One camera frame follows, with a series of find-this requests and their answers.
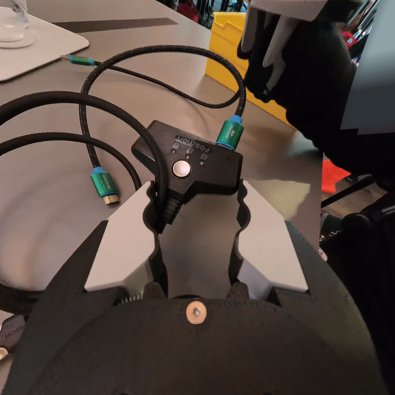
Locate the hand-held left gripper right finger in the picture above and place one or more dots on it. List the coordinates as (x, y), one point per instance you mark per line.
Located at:
(268, 247)

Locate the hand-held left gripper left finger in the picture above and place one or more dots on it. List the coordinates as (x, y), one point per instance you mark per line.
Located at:
(123, 247)

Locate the black hdmi switch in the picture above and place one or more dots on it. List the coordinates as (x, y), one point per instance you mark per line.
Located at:
(209, 172)

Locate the yellow plastic bin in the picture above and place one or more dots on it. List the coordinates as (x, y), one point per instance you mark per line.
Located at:
(222, 55)

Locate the orange cloth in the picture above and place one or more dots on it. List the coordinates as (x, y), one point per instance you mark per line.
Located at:
(333, 177)

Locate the person's black pants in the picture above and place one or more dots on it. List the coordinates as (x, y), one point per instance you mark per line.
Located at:
(370, 262)

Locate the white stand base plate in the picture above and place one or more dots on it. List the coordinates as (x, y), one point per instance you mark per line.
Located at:
(55, 46)

